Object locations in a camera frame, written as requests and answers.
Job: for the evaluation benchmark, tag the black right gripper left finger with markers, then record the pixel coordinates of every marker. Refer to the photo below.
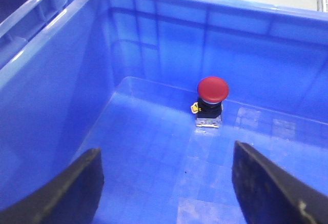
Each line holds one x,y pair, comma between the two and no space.
71,197

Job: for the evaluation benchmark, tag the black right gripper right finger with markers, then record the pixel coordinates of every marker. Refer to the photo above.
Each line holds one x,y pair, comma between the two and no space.
268,194

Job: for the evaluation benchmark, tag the red mushroom push button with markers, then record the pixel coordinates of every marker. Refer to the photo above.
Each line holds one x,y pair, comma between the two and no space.
211,92

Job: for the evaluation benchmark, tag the right blue plastic crate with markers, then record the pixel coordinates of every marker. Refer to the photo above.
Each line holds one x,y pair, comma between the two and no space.
121,75

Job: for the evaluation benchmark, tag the blue plastic crate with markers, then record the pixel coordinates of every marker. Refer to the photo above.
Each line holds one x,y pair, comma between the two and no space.
21,20
121,75

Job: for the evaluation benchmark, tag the left blue plastic crate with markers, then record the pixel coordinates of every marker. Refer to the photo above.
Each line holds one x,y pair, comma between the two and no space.
21,20

